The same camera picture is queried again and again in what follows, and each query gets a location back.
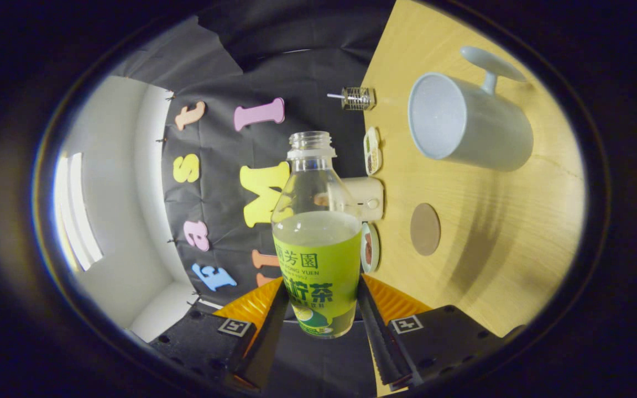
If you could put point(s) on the wooden table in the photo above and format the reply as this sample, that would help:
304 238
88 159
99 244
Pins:
490 232

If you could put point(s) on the white straw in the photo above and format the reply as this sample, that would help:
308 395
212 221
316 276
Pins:
335 97

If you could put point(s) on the white toaster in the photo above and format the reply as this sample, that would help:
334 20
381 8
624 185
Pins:
371 193

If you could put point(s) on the pale green plate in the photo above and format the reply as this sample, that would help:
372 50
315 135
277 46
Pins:
375 249

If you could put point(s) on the brown round coaster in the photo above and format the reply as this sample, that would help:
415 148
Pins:
425 229

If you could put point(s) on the pale grey cup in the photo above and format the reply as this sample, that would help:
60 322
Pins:
490 132

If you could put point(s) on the toast slice in toaster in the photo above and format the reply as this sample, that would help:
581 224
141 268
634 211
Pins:
321 199

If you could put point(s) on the white divided snack tray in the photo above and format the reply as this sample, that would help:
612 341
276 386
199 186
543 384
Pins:
372 150

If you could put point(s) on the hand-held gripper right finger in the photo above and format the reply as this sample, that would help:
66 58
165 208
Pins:
379 342

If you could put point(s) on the black backdrop cloth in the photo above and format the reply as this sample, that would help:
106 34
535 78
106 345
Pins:
224 143

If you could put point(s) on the brown bread slice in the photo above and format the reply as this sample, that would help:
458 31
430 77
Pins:
368 249

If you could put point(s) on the green juice bottle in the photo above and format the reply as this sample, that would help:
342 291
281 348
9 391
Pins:
318 265

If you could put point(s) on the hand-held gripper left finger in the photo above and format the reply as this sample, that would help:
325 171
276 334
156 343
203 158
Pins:
266 348

